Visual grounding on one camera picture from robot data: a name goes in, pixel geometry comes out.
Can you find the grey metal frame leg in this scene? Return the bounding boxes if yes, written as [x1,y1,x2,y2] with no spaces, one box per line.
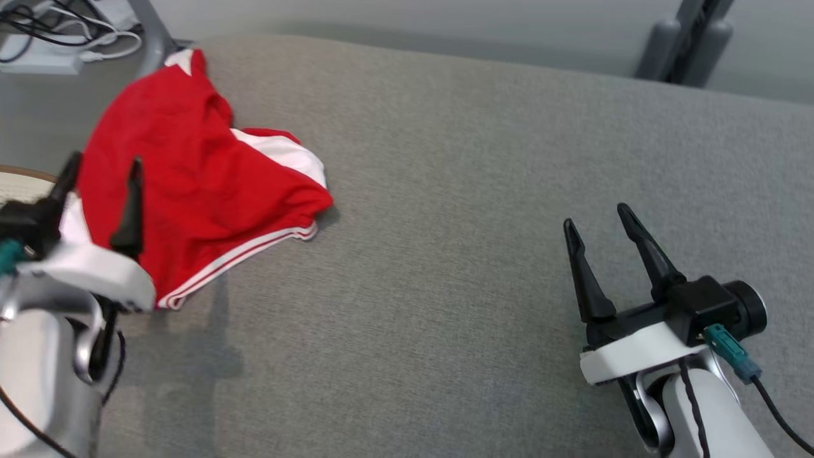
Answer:
[127,0,195,78]

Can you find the black cable bundle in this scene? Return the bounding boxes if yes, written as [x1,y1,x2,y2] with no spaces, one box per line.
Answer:
[0,3,106,64]

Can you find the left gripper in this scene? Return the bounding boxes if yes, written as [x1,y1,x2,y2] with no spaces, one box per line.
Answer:
[18,151,157,313]

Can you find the red shorts with white stripes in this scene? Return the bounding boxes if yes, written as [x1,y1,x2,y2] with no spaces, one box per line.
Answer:
[75,48,334,310]

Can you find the woven laundry basket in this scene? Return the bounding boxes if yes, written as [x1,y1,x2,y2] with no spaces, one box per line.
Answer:
[0,164,61,207]

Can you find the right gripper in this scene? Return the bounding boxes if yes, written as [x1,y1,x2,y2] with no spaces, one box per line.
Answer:
[563,202,710,386]

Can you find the white power strip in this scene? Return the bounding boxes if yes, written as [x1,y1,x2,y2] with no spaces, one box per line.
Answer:
[0,32,83,76]

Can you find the grey double-post stand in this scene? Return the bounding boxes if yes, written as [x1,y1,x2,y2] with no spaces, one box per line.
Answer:
[635,0,735,88]

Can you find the right arm cable teal plug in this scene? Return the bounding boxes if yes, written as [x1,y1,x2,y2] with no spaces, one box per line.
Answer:
[705,323,814,455]

